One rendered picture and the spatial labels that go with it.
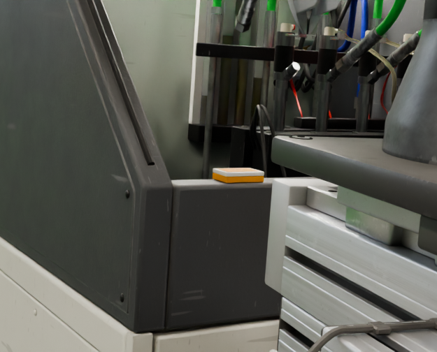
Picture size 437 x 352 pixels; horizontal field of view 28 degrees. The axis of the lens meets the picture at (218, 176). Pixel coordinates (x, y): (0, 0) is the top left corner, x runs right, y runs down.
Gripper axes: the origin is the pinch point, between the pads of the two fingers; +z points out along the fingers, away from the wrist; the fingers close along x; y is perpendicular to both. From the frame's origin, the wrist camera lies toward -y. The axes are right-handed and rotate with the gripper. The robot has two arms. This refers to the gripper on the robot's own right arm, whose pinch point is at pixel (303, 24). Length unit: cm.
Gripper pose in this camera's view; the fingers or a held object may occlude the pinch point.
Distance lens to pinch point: 126.1
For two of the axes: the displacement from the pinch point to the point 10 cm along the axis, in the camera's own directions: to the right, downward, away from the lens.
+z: -0.7, 9.9, 1.5
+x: 8.5, -0.2, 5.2
